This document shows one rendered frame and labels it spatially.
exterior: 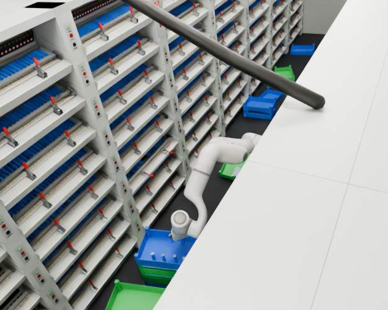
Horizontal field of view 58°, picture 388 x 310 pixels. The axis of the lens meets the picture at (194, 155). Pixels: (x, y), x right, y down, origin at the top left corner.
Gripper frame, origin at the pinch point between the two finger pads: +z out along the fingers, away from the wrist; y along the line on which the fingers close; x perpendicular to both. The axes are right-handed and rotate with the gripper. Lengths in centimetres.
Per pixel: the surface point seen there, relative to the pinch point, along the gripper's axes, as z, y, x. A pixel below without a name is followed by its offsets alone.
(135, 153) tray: 16, -10, 66
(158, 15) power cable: -145, 0, 2
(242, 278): -150, -5, -45
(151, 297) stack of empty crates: 5.6, -24.2, -23.6
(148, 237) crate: 11.7, -17.2, 8.3
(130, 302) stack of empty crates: 6.1, -34.8, -22.4
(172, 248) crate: 6.3, -6.6, -3.3
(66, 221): -2, -56, 28
